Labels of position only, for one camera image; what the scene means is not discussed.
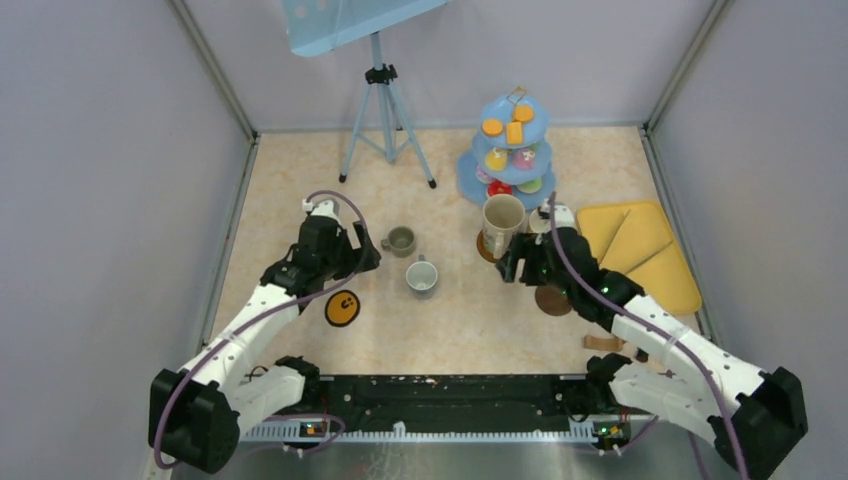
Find orange-brown coaster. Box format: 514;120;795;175
476;231;497;264

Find dark brown coaster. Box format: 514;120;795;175
534;286;573;317

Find large cream mug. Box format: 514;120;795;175
481;195;526;259

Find orange smiley coaster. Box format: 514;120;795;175
324;290;361;328

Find red donut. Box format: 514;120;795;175
486;180;513;198

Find green donut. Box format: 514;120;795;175
516;177;543;195

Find purple donut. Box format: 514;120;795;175
475;166;494;185

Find metal tongs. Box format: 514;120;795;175
598;203;674;273

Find yellow cupcake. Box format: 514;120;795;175
484;147;510;171

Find pink cupcake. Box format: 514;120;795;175
512;147;536;171

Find yellow mug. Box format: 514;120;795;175
527;208;551;234

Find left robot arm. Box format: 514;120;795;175
148;211;381;474

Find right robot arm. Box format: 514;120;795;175
496;227;808;479

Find small olive cup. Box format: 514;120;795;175
380;226;416;258

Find small grey-blue cup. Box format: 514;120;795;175
405;254;439;299

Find yellow serving tray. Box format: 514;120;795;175
576;201;702;315

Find brown wooden blocks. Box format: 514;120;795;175
582;334;626;353

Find blue three-tier cake stand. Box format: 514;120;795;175
456;86;557;211

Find blue tripod stand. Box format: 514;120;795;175
338;31;438;189

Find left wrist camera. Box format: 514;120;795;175
302;199;340;223

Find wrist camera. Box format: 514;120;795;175
302;199;340;223
538;203;577;231

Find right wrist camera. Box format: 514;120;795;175
538;203;577;231

